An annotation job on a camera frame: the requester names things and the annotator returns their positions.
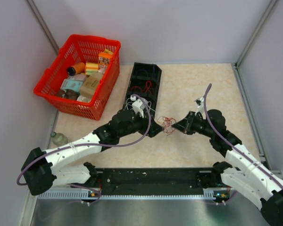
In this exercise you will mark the white cup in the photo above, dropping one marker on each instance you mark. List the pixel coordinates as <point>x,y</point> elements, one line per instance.
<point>83,99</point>

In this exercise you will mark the red plastic basket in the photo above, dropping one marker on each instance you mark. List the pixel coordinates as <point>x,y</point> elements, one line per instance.
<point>76,49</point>

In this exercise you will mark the teal packet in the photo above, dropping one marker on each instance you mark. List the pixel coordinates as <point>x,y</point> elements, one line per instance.
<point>73,85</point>

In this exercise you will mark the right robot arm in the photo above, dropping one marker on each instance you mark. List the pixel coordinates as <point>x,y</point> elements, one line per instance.
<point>241,170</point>

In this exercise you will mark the orange bottle black cap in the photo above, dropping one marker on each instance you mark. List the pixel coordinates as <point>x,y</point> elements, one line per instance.
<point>76,69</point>

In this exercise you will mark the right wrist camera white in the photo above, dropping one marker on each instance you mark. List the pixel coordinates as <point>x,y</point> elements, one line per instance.
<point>200,105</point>

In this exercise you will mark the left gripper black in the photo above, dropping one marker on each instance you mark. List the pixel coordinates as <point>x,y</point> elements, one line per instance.
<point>154,128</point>

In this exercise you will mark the black three-compartment tray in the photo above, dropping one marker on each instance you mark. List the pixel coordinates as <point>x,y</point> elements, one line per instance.
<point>145,82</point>

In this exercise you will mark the pink packet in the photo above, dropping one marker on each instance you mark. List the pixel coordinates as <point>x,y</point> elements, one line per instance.
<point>79,77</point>

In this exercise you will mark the brown cardboard box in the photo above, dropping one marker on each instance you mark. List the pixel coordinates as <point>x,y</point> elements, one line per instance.
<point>90,85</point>

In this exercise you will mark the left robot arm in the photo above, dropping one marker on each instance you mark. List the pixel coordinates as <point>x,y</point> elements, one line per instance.
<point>44,169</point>

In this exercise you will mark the orange snack box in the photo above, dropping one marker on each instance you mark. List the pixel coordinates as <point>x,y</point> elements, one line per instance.
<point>104,58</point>

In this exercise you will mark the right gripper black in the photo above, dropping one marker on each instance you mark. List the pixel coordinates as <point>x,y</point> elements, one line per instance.
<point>185,125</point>

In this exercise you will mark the yellow green sponge pack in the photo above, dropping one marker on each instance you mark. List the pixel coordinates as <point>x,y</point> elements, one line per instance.
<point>91,68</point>

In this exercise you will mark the dark brown round item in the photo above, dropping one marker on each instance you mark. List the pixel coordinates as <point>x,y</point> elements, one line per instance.
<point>68,94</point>

